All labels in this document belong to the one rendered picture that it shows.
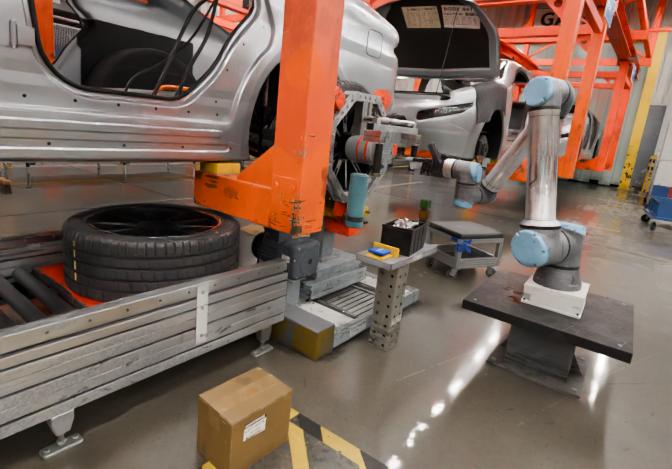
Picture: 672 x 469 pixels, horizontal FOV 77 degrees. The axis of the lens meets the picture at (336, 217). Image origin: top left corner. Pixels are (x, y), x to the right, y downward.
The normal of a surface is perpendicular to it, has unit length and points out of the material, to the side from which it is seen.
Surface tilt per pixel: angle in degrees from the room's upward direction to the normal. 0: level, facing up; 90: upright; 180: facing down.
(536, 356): 90
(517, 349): 90
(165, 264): 90
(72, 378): 90
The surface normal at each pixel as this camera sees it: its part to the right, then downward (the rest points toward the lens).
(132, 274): 0.15, 0.23
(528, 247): -0.84, 0.14
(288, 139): -0.61, 0.11
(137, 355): 0.78, 0.21
